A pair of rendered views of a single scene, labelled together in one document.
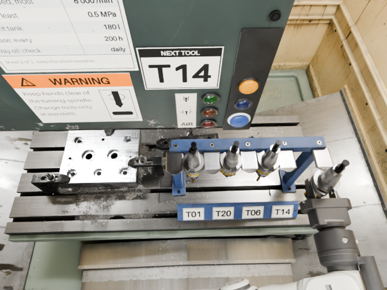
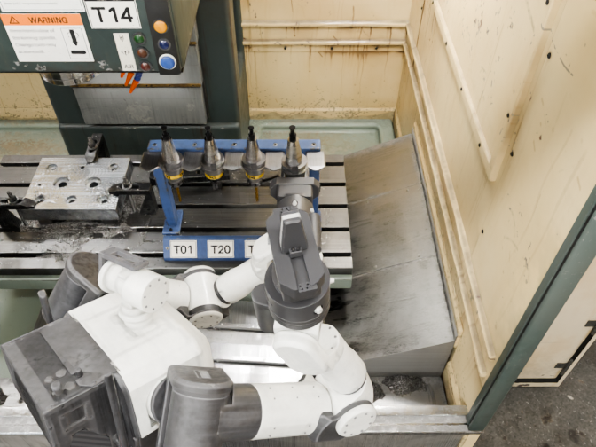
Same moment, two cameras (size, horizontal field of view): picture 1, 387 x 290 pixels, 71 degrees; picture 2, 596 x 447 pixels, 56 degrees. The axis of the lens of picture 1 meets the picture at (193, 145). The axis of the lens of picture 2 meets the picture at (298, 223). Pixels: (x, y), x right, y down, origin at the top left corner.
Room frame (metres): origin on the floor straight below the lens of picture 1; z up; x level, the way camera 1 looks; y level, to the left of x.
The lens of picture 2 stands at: (-0.77, -0.38, 2.23)
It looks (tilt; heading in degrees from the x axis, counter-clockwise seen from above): 49 degrees down; 2
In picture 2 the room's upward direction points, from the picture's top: straight up
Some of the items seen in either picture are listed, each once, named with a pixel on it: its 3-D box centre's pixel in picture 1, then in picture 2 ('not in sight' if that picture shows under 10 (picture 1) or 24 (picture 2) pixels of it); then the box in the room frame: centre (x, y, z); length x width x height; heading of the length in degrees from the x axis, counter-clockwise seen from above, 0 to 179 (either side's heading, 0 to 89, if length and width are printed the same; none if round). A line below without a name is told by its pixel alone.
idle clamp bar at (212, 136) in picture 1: (188, 144); (191, 179); (0.55, 0.02, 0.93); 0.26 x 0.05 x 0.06; 97
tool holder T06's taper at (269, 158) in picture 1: (272, 154); (253, 148); (0.34, -0.22, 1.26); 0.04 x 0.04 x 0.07
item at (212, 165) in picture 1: (212, 162); (192, 161); (0.34, -0.06, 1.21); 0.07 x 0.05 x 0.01; 2
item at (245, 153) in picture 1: (249, 161); (233, 161); (0.34, -0.17, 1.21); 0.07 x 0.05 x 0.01; 2
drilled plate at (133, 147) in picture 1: (102, 157); (79, 187); (0.47, 0.36, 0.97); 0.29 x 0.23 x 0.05; 92
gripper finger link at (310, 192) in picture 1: (308, 190); not in sight; (0.24, -0.30, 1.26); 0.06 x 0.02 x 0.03; 2
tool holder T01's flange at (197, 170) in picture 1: (193, 163); (171, 161); (0.34, 0.00, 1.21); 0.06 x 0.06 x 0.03
